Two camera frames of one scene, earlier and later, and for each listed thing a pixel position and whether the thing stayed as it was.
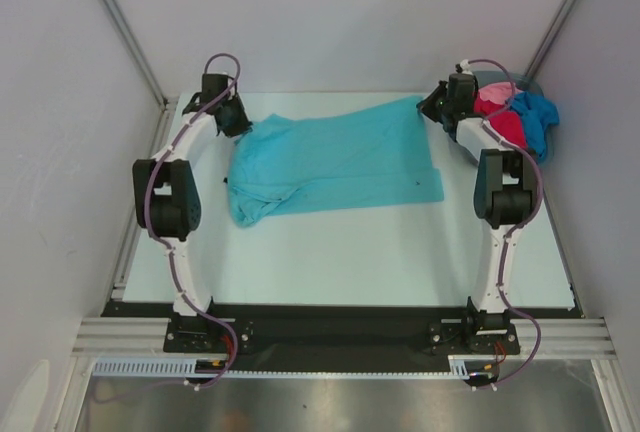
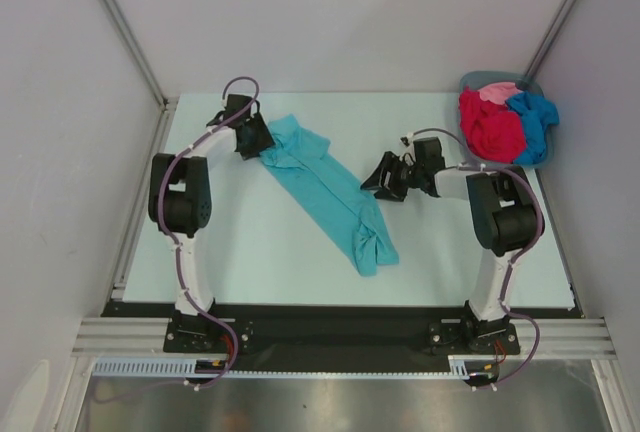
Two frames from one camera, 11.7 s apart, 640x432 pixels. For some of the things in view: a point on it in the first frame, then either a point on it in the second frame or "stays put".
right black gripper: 432,107 -> 392,178
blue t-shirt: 537,113 stays put
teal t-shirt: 367,154 -> 349,214
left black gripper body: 237,119 -> 259,137
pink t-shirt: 499,92 stays put
